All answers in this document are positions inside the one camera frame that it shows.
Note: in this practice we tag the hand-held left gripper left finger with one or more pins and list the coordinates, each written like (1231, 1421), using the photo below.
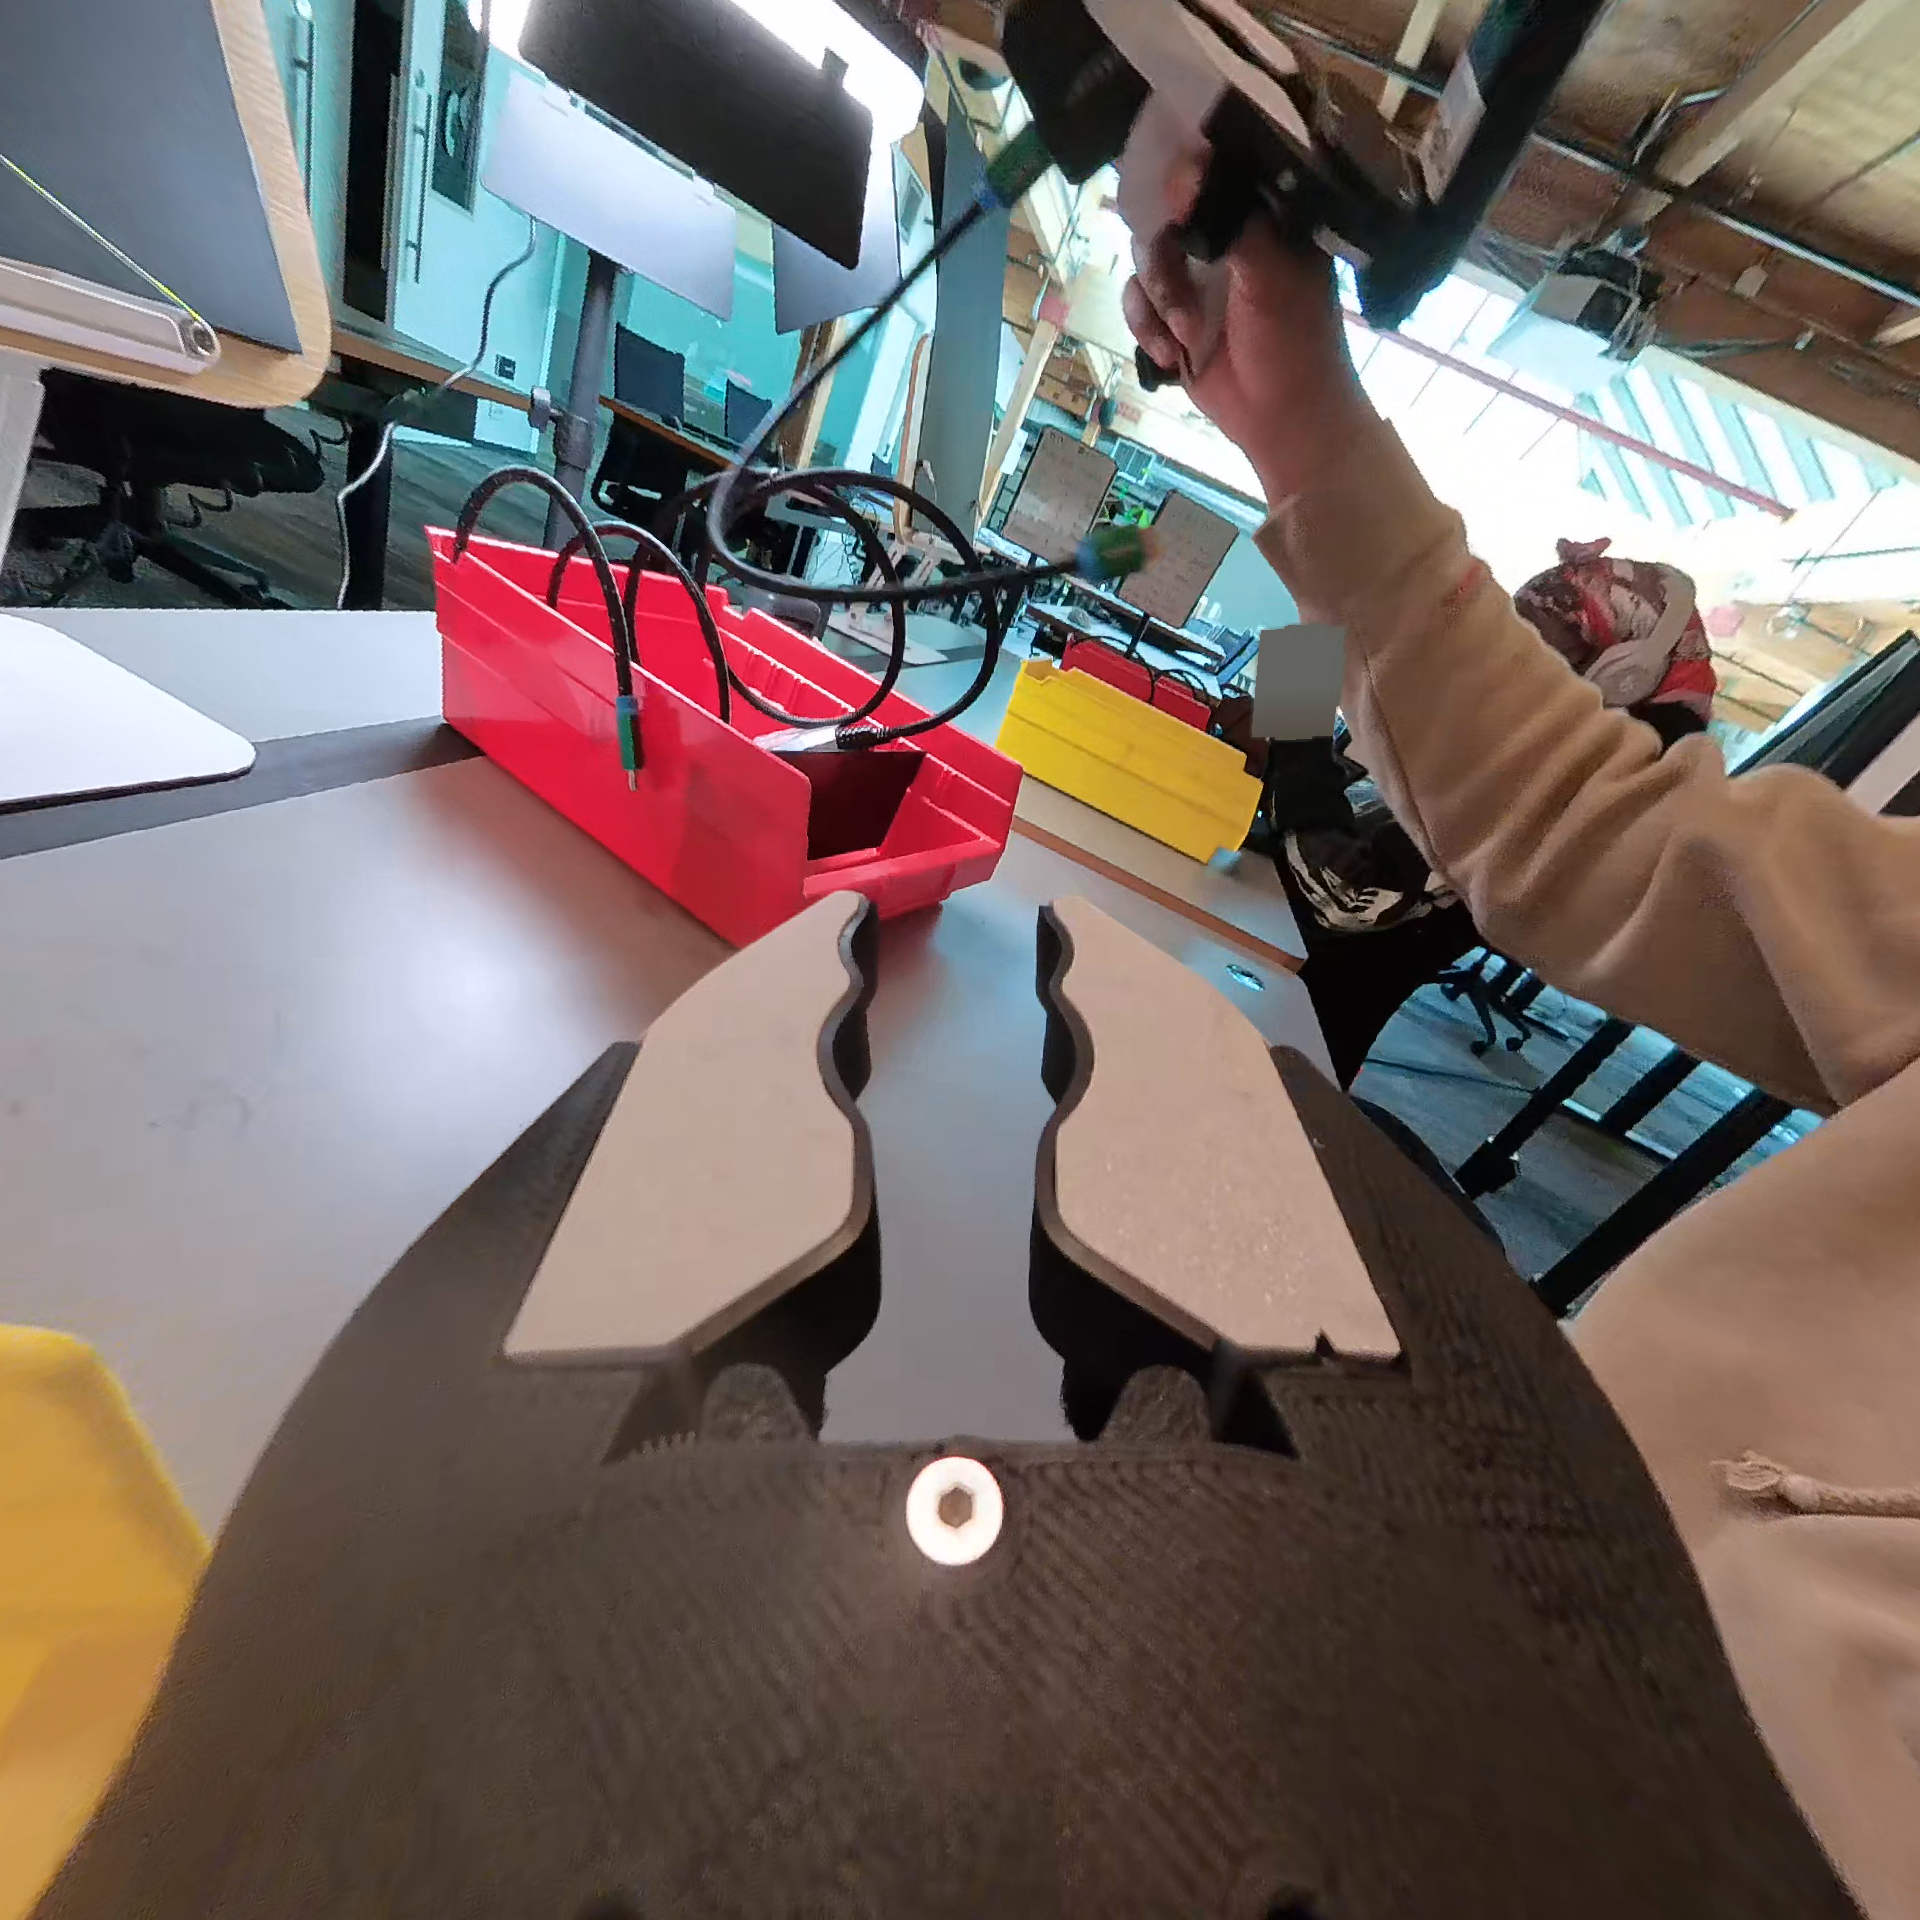
(704, 1168)

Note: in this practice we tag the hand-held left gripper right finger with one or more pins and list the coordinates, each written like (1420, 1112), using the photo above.
(1202, 1184)

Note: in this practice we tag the person's right hand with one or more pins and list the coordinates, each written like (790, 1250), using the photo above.
(1260, 346)

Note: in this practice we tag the red storage bin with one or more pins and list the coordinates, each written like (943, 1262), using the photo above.
(704, 808)
(1111, 668)

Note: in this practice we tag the black monitor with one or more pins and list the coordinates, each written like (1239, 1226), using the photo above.
(704, 106)

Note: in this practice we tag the long wooden desk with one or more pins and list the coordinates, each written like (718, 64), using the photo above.
(449, 384)

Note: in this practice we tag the tall grey panel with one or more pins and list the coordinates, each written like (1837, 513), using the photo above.
(960, 330)

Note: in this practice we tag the grey monitor back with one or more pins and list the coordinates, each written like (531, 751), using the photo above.
(826, 277)
(602, 178)

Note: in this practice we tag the person's cream hoodie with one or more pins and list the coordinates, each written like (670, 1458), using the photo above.
(1800, 1424)

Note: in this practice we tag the white ceiling projector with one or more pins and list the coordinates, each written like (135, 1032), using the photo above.
(1596, 300)

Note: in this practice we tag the person's right forearm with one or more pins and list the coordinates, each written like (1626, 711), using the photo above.
(1574, 779)

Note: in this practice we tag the black bin divider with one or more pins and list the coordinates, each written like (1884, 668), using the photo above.
(853, 801)

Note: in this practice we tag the white book stand dark board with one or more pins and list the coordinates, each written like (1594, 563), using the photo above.
(135, 133)

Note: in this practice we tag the black office chair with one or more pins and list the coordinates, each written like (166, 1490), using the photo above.
(166, 465)
(1500, 990)

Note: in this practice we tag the yellow storage bin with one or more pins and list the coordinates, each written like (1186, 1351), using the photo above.
(1127, 765)
(74, 1574)

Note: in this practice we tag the monitor with grid display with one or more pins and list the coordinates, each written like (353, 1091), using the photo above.
(1057, 490)
(1186, 558)

